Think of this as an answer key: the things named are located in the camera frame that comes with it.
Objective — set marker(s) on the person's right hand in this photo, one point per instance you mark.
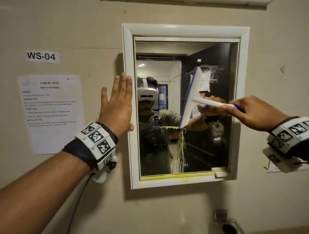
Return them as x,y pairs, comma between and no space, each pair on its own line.
258,114

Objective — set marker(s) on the person's left hand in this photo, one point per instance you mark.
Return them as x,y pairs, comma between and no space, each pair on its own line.
115,111

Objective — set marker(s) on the person's left thumb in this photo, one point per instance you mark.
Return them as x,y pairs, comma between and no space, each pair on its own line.
131,127

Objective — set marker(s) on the person's right thumb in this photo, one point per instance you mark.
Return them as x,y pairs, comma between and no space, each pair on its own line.
229,108

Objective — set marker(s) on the person's left little finger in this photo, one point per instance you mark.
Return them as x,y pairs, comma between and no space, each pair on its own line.
104,97

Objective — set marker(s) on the person's left middle finger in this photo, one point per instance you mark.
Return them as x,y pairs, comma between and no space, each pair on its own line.
123,86

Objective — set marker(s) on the white and blue squeegee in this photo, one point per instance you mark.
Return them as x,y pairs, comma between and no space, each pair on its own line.
193,96

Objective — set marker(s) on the person's left forearm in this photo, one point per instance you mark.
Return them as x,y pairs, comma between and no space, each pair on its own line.
36,197

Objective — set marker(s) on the left wrist marker band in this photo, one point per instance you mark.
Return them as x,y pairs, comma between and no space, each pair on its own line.
96,139

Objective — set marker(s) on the wrist marker band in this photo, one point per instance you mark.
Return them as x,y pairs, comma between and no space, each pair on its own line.
289,132
96,139

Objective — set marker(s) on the white printed paper sheet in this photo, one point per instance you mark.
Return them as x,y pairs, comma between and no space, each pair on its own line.
53,115

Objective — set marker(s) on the right wrist marker band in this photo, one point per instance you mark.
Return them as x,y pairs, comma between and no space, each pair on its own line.
289,132

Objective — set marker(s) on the white paper label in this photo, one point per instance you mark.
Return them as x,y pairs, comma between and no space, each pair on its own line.
42,56

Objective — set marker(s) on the white framed wall mirror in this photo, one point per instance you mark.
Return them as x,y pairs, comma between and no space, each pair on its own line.
164,149

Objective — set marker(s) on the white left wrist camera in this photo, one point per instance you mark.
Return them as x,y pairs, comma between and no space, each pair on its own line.
103,172

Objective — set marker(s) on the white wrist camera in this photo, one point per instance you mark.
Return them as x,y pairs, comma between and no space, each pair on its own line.
284,162
103,172

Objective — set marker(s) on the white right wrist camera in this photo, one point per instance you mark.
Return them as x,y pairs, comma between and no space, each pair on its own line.
284,162

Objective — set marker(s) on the metal wall tap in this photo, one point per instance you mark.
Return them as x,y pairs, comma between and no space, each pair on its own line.
227,224

